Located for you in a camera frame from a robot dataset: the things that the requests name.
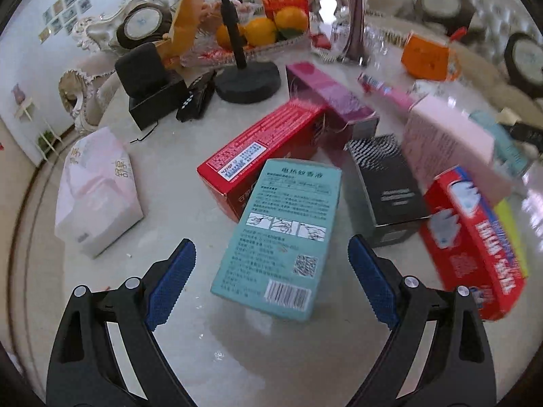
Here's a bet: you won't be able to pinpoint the red toothpaste box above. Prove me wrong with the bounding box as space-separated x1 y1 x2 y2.
420 166 526 321

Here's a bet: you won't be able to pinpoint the long beige covered sofa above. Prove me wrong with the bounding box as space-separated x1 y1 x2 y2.
334 0 543 137

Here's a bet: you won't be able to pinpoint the black phone stand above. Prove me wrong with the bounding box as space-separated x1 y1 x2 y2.
214 0 281 105

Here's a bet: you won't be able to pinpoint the far ornate sofa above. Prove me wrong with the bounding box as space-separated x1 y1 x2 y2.
59 0 181 136

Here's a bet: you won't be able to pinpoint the wall photo frames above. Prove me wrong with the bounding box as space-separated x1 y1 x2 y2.
39 0 92 43

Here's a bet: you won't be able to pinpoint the red long carton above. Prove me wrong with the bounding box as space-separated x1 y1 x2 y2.
197 98 325 221

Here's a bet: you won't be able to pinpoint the black speaker box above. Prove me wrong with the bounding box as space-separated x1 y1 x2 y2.
115 43 190 131

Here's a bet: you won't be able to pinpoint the red rose in vase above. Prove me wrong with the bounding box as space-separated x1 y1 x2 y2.
334 0 369 66

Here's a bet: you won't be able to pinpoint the purple glossy carton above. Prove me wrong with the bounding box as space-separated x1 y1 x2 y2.
285 62 379 151

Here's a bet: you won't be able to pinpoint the pink candy wrapper box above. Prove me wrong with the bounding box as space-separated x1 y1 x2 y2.
357 73 419 112

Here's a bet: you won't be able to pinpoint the pink vase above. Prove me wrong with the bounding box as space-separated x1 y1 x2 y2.
12 84 26 106

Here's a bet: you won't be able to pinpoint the pale pink box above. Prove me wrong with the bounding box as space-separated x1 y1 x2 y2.
401 96 513 206

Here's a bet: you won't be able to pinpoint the black remote control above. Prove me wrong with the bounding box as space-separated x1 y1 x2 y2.
176 71 216 122

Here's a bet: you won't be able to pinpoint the white tissue pack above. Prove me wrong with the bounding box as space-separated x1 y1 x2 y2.
54 127 144 258

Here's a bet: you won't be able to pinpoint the orange paper gift bag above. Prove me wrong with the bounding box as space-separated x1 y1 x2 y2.
400 33 461 82

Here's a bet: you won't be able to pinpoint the black cosmetic box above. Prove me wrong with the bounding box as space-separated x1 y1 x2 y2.
342 134 430 248

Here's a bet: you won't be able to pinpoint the white side table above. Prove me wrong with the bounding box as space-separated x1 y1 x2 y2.
14 97 63 162

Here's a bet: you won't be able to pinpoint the teal mosquito liquid box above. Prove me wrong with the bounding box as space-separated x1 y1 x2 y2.
211 159 341 322

